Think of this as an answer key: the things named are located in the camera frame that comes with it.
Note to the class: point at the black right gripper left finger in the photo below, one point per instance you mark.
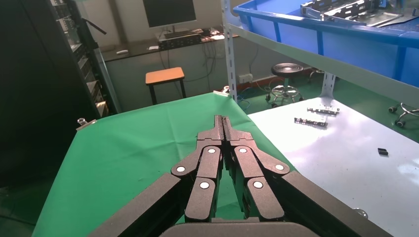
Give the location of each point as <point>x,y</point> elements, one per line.
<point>204,183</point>

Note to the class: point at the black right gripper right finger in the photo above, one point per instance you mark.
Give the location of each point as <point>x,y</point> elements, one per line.
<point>258,189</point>

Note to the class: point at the green table cloth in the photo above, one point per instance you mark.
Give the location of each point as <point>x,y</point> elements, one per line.
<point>114,163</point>

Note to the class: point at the orange wooden top stool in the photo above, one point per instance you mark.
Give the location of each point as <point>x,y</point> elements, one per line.
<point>165,75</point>

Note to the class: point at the black round seat stool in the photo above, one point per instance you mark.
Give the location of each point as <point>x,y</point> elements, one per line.
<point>287,69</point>

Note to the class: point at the tiny black plastic piece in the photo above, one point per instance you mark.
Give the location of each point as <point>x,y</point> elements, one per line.
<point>382,151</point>

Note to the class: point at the black equipment box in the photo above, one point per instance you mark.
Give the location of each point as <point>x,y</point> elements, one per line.
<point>180,42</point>

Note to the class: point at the chrome wheeled stool base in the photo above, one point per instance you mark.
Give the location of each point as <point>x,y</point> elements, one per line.
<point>398,123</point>

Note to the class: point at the small white desk device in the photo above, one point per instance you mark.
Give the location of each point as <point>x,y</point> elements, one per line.
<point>121,51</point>

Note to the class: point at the black equipment rack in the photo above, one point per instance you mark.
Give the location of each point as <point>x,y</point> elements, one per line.
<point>85,65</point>

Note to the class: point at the blue plastic bin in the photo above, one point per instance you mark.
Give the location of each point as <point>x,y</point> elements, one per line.
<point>360,52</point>

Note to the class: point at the black computer monitor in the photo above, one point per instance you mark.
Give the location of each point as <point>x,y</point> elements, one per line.
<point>168,13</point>

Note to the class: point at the grey sheet metal chassis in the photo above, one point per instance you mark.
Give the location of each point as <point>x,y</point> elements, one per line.
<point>406,19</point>
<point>376,18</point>
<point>314,9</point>

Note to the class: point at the small silver metal bracket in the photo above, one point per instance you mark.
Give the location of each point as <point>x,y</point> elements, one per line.
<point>310,122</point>
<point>322,110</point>

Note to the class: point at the white wall socket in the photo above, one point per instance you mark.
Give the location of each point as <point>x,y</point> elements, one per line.
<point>245,78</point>

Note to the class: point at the white perforated shelf post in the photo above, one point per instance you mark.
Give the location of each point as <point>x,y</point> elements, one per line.
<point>329,85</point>
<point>230,59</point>

